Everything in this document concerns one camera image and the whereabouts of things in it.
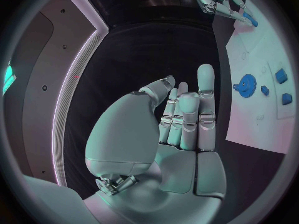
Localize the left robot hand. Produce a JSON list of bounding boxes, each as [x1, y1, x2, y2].
[[82, 63, 228, 224]]

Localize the blue peg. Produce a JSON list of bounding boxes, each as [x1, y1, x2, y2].
[[242, 12, 259, 27]]

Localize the white task board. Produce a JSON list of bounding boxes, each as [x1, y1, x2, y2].
[[225, 0, 297, 155]]

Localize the blue gear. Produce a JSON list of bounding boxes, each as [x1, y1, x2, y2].
[[232, 73, 258, 99]]

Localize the blue block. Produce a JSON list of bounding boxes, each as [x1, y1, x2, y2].
[[274, 68, 288, 85], [281, 93, 293, 106]]

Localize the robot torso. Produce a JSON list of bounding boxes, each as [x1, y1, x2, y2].
[[3, 0, 110, 188]]

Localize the glowing light bar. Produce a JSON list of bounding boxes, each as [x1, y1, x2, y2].
[[2, 59, 17, 96]]

